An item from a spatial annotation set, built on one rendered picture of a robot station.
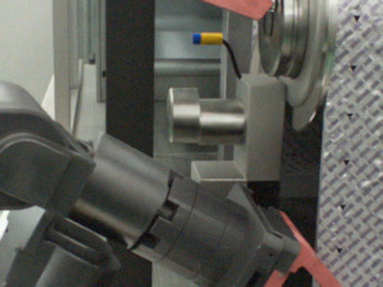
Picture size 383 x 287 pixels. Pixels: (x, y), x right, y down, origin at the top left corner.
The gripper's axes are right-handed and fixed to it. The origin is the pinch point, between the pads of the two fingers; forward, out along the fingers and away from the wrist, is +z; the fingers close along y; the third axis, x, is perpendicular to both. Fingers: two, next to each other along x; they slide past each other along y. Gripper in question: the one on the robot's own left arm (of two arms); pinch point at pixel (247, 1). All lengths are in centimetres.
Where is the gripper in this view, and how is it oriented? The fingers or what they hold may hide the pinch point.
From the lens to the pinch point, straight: 51.9
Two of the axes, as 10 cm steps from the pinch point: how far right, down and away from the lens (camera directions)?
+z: 7.6, 6.2, 2.1
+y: 0.7, 2.5, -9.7
